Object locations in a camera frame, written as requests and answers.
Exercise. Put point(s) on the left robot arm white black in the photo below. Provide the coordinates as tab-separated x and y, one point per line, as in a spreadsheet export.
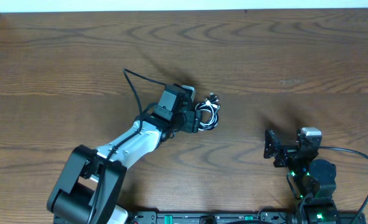
89	185

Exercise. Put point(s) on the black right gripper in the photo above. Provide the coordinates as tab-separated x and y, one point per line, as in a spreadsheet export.
286	150

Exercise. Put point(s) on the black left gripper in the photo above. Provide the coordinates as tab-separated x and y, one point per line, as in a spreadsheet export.
195	121

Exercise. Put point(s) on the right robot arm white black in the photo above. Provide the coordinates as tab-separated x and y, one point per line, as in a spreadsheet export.
312	180

